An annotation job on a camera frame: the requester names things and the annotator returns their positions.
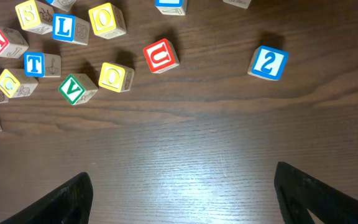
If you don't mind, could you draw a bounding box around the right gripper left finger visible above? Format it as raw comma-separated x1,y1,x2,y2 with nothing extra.
1,172,93,224

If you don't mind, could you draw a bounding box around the blue L block lower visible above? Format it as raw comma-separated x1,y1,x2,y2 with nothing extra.
52,14,90,45

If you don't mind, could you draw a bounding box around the yellow O block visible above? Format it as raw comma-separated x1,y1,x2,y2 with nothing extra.
88,2,127,39
98,62,135,93

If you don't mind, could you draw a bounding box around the blue 5 block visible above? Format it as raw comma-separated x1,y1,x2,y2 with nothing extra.
155,0,187,16

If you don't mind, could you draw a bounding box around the red A block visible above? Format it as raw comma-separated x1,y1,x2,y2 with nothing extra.
0,26,29,58

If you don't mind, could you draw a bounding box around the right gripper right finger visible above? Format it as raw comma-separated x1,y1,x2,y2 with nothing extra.
274,162,358,224

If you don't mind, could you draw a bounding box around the green J block right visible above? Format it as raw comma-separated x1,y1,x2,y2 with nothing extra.
223,0,252,9

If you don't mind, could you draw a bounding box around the blue T block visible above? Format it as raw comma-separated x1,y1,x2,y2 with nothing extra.
24,52,62,78

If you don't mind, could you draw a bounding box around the blue L block upper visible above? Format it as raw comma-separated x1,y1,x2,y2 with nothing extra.
45,0,76,12

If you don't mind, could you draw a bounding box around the blue 2 block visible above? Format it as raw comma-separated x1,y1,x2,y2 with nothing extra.
247,45,289,81

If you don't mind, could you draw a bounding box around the green V block centre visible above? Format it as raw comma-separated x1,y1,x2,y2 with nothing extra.
58,73,98,105

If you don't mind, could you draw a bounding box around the yellow C block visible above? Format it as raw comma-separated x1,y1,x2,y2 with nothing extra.
0,68,39,98

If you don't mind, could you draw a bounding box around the yellow S block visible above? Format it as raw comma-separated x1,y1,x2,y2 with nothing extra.
15,0,54,35

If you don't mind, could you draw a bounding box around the red U block right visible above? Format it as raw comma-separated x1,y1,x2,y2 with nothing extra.
143,39,180,73

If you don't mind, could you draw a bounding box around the blue l block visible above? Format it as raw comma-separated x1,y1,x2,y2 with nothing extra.
52,14,90,45
45,0,76,12

